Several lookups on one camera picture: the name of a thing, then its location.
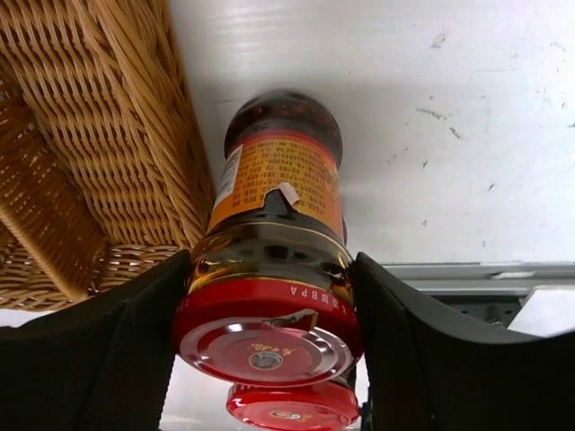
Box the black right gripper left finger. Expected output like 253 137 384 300
1 251 191 430

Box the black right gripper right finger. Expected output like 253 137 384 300
352 253 574 430

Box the brown wicker divided tray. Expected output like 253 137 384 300
1 1 214 312

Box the red-lid sauce jar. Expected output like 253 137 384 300
172 89 362 388
226 381 360 430

